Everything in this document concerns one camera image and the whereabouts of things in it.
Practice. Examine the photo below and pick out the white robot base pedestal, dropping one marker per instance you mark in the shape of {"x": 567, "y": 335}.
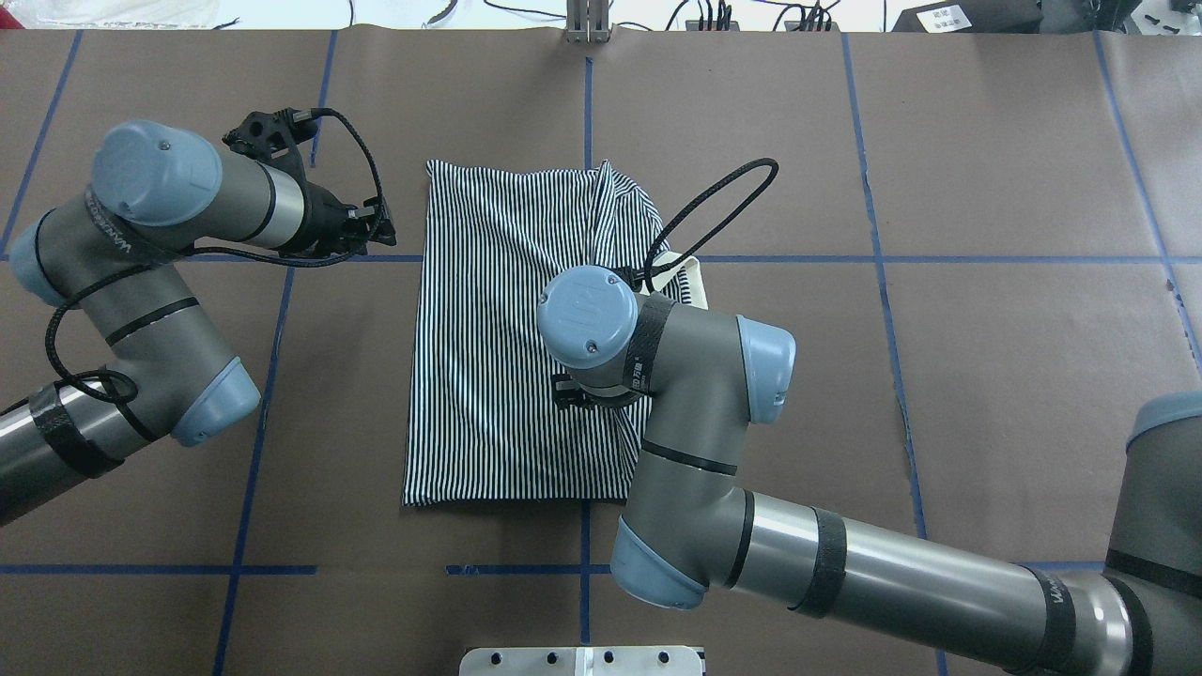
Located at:
{"x": 585, "y": 660}

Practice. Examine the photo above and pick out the navy white striped polo shirt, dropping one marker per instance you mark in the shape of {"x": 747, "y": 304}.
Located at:
{"x": 482, "y": 421}

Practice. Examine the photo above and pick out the black box with label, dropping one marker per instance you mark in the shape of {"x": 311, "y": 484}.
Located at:
{"x": 988, "y": 17}

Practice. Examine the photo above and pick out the aluminium frame post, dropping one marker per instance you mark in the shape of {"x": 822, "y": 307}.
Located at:
{"x": 587, "y": 22}

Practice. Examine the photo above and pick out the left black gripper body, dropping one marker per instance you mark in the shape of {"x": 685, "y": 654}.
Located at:
{"x": 325, "y": 222}

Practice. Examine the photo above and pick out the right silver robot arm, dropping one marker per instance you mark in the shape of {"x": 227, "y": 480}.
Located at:
{"x": 687, "y": 526}

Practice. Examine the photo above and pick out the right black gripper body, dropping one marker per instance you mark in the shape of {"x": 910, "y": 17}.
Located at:
{"x": 563, "y": 392}

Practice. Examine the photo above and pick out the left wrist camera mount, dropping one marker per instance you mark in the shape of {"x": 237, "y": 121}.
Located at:
{"x": 273, "y": 139}

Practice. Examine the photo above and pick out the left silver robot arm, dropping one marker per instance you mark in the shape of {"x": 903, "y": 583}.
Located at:
{"x": 136, "y": 357}

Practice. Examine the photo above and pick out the clear plastic bag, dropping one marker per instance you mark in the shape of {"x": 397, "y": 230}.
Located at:
{"x": 114, "y": 15}

